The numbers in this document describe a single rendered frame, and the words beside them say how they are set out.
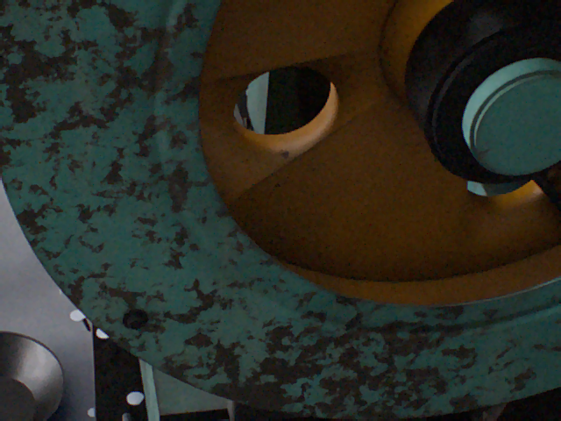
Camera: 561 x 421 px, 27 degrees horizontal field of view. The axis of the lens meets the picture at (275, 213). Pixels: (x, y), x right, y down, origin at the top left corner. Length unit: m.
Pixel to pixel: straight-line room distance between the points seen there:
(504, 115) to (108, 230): 0.33
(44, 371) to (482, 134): 1.67
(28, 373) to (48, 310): 0.21
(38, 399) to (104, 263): 1.47
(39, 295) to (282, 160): 1.67
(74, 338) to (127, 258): 1.58
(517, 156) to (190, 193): 0.26
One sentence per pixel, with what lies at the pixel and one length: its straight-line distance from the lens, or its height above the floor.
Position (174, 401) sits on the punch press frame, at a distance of 1.60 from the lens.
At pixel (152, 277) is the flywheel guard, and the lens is 1.03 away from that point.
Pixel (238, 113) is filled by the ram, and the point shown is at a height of 0.97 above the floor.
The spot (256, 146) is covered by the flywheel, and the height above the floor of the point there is 1.22.
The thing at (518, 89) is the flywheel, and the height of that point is 1.37.
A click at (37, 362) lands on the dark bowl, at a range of 2.49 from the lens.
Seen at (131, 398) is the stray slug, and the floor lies 0.65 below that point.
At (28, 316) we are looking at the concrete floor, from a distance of 2.64.
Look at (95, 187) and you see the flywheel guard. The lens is 0.96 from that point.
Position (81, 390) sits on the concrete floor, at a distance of 2.48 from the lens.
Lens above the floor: 1.85
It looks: 39 degrees down
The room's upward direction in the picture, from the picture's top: 5 degrees clockwise
